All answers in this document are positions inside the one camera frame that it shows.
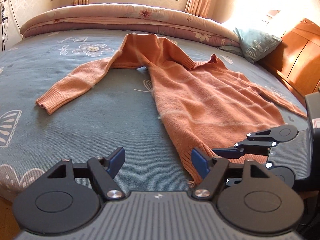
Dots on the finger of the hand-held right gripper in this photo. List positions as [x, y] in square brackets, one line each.
[225, 153]

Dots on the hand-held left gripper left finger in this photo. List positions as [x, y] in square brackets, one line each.
[116, 160]

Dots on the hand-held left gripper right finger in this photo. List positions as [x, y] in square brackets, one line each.
[200, 162]

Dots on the orange knit sweater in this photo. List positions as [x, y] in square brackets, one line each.
[200, 100]

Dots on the bed with grey-blue floral sheet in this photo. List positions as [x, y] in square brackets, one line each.
[100, 130]

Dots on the wooden headboard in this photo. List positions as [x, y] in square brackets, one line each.
[300, 55]

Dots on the flat grey-green pillow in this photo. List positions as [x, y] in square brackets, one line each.
[230, 50]

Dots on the plump grey-green printed pillow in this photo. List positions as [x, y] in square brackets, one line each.
[257, 43]

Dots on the folded pink floral quilt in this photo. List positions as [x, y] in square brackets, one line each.
[112, 15]

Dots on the white power strip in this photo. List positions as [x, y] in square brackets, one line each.
[3, 15]

